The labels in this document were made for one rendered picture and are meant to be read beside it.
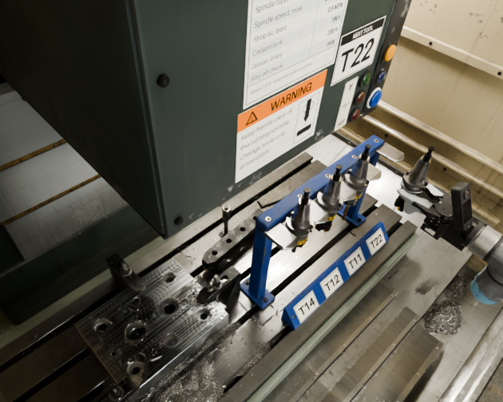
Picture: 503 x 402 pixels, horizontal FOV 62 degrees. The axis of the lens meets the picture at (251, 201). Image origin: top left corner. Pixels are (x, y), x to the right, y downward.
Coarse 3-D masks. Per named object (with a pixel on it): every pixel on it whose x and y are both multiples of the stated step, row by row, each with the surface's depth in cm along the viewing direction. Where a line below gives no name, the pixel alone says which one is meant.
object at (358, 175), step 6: (360, 156) 100; (360, 162) 100; (366, 162) 100; (354, 168) 102; (360, 168) 101; (366, 168) 101; (354, 174) 103; (360, 174) 102; (366, 174) 103; (354, 180) 104; (360, 180) 103
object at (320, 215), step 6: (312, 204) 99; (318, 204) 100; (312, 210) 98; (318, 210) 98; (324, 210) 98; (312, 216) 97; (318, 216) 97; (324, 216) 97; (318, 222) 96; (324, 222) 96
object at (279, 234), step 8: (280, 224) 95; (264, 232) 93; (272, 232) 93; (280, 232) 93; (288, 232) 93; (272, 240) 92; (280, 240) 91; (288, 240) 92; (296, 240) 92; (280, 248) 90; (288, 248) 90
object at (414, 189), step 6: (408, 174) 108; (402, 180) 107; (408, 180) 105; (426, 180) 106; (402, 186) 107; (408, 186) 105; (414, 186) 104; (420, 186) 104; (426, 186) 106; (414, 192) 105; (420, 192) 106
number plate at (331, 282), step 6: (336, 270) 118; (330, 276) 117; (336, 276) 118; (324, 282) 116; (330, 282) 117; (336, 282) 118; (342, 282) 120; (324, 288) 116; (330, 288) 117; (336, 288) 118; (324, 294) 116; (330, 294) 117
